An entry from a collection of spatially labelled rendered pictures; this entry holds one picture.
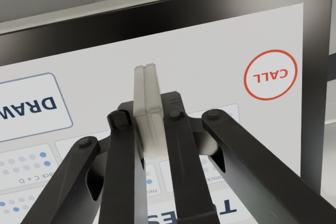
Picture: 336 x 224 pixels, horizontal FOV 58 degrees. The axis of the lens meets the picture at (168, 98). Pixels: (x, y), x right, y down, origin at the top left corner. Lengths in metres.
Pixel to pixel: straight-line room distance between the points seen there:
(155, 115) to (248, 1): 0.11
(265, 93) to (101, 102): 0.12
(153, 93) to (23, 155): 0.13
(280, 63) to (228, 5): 0.06
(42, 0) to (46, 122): 0.16
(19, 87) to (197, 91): 0.13
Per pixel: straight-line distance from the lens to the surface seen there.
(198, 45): 0.21
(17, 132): 0.26
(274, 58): 0.24
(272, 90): 0.25
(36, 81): 0.23
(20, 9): 0.37
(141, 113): 0.15
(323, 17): 0.24
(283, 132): 0.27
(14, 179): 0.29
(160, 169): 0.26
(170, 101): 0.17
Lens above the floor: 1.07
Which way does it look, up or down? 13 degrees down
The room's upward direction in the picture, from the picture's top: 168 degrees clockwise
